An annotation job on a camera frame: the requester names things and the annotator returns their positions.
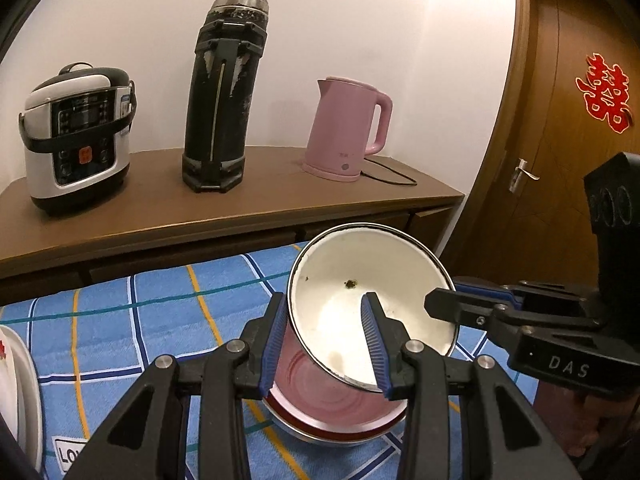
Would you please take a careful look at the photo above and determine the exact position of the white enamel bowl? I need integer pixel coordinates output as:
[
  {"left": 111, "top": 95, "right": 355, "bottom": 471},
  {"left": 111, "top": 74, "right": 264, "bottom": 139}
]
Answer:
[{"left": 286, "top": 221, "right": 460, "bottom": 394}]

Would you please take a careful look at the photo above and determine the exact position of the red floral white plate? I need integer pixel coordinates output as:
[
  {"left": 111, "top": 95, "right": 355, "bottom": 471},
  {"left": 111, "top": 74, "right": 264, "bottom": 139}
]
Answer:
[{"left": 1, "top": 326, "right": 43, "bottom": 478}]

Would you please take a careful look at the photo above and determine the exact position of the brown wooden sideboard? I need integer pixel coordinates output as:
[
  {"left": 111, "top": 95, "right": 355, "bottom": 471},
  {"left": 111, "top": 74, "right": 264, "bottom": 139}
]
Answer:
[{"left": 1, "top": 146, "right": 463, "bottom": 304}]

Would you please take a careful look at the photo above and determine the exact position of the blue checked tablecloth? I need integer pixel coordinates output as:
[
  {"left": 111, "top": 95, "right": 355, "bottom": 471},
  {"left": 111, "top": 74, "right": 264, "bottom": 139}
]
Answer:
[{"left": 1, "top": 243, "right": 538, "bottom": 479}]

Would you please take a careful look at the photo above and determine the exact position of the pink electric kettle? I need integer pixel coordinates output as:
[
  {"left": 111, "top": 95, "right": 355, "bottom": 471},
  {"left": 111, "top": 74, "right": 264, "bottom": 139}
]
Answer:
[{"left": 302, "top": 77, "right": 393, "bottom": 182}]

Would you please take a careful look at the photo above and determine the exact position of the red paper door decoration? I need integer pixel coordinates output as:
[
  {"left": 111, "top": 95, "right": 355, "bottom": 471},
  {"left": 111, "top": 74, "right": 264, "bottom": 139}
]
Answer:
[{"left": 575, "top": 52, "right": 634, "bottom": 134}]

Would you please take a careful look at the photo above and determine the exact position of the white black rice cooker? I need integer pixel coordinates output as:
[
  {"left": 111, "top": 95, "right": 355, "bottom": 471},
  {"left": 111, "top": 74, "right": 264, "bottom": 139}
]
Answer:
[{"left": 17, "top": 62, "right": 137, "bottom": 217}]

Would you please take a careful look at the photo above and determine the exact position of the black tall thermos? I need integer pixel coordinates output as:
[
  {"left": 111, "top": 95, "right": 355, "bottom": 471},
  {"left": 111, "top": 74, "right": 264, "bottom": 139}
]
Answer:
[{"left": 182, "top": 0, "right": 269, "bottom": 193}]

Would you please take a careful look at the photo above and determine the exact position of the black kettle power cable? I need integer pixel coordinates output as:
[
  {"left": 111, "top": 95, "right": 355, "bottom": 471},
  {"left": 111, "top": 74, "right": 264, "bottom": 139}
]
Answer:
[{"left": 360, "top": 156, "right": 419, "bottom": 188}]

